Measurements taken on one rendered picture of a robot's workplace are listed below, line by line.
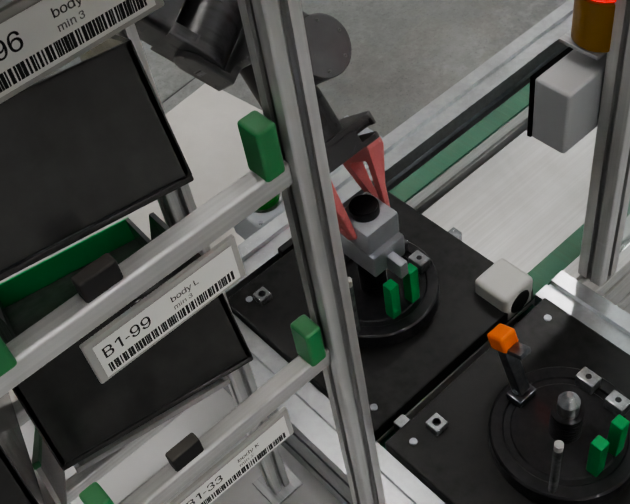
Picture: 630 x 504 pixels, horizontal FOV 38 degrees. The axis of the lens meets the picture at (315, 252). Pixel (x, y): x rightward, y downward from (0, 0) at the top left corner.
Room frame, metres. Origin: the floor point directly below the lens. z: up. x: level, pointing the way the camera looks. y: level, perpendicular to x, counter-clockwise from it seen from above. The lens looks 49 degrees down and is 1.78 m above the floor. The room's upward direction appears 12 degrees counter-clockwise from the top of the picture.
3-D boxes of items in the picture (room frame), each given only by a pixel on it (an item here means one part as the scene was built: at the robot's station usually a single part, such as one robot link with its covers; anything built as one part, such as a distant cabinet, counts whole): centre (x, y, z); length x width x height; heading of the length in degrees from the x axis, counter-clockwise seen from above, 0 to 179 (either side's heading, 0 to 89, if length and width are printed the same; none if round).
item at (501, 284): (0.59, -0.19, 0.97); 0.05 x 0.05 x 0.04; 33
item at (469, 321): (0.62, -0.06, 0.96); 0.24 x 0.24 x 0.02; 33
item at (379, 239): (0.61, -0.06, 1.08); 0.08 x 0.04 x 0.07; 33
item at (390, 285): (0.57, -0.07, 1.01); 0.01 x 0.01 x 0.05; 33
